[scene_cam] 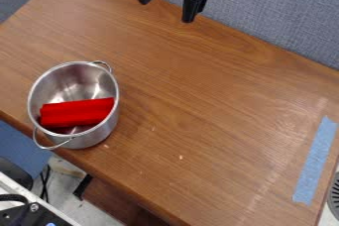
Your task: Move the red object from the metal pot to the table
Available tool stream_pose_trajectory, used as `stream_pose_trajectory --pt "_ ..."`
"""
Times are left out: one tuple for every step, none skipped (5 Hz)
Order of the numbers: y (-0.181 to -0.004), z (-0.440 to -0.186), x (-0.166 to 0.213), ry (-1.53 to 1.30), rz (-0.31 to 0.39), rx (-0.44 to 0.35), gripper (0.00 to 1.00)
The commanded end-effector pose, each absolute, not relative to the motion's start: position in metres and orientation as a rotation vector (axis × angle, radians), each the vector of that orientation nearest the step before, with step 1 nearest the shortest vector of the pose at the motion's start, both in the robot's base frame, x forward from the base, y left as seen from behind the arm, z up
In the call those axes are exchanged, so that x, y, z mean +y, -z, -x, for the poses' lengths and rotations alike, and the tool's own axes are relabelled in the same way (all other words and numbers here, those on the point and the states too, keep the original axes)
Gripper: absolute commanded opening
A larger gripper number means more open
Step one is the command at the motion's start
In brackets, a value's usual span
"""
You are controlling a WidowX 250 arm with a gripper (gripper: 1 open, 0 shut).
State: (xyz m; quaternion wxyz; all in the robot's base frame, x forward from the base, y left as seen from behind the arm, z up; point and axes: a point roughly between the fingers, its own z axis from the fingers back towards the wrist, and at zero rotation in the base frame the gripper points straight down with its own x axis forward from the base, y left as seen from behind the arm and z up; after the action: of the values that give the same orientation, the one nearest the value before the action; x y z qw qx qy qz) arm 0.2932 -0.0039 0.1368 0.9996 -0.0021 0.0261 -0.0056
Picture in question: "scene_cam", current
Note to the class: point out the stainless steel pot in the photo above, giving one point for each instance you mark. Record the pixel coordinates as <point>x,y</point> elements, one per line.
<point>72,81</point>

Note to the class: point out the red block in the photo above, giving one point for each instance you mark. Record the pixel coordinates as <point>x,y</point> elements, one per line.
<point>74,113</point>

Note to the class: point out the blue tape strip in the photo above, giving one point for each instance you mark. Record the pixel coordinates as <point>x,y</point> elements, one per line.
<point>315,161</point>

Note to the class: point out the black table leg bracket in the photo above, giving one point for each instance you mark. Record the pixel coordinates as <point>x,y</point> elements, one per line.
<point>80,190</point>

